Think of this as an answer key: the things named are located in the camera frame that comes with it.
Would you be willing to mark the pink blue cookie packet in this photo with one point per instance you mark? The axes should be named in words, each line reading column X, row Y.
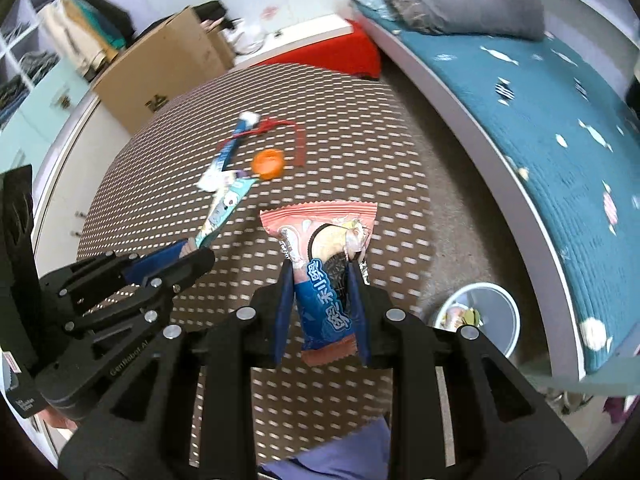
column 325, row 310

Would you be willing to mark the white low cabinet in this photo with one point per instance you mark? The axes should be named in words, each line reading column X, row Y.
column 85, row 165

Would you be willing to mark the red stool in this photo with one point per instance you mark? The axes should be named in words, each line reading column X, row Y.
column 345, row 52

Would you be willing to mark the white curved bed frame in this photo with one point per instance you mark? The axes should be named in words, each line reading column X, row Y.
column 480, row 135

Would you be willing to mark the cream hanging jacket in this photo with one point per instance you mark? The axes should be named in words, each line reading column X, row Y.
column 70, row 35

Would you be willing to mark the white plastic bag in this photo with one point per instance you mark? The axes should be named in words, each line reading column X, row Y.
column 245, row 37

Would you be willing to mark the folded dark clothes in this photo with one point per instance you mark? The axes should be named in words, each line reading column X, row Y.
column 35, row 62

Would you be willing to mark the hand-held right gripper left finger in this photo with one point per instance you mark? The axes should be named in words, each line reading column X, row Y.
column 282, row 310

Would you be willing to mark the teal striped pillow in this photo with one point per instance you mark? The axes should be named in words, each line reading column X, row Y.
column 372, row 2

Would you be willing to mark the green hanging garment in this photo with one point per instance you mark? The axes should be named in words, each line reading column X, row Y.
column 102, row 25

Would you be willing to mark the bed with teal cover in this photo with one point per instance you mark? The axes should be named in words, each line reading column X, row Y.
column 540, row 125

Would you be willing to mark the mint drawer cabinet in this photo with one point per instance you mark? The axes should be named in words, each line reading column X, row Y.
column 35, row 110

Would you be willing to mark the blue white stick wrapper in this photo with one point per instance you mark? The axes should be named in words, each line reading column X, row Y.
column 227, row 152

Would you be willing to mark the brown cardboard box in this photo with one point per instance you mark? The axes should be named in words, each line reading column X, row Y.
column 170, row 60

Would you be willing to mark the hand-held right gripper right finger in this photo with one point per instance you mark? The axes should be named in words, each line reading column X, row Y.
column 357, row 310

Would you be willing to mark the person's purple clothing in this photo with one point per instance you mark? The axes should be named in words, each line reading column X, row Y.
column 325, row 455

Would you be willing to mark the white round trash bin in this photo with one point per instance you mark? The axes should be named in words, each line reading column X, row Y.
column 500, row 320

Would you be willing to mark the white open wardrobe shelf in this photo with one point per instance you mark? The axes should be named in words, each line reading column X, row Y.
column 25, row 35

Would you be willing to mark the black bag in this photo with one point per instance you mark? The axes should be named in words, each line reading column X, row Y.
column 212, row 12

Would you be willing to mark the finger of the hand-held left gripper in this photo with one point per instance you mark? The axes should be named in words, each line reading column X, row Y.
column 155, row 260
column 190, row 270

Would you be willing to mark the teal long wrapper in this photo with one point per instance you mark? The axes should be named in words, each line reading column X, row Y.
column 225, row 205

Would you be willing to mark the red tear strip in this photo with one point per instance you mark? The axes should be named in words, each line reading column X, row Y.
column 300, row 147

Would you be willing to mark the black hanging garment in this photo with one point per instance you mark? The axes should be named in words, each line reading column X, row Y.
column 112, row 7

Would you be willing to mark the orange bottle cap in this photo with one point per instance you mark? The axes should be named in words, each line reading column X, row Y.
column 267, row 164

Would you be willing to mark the grey folded blanket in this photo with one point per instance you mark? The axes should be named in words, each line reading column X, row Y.
column 480, row 0

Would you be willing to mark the plaid folded cloth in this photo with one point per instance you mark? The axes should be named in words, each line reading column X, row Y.
column 415, row 12

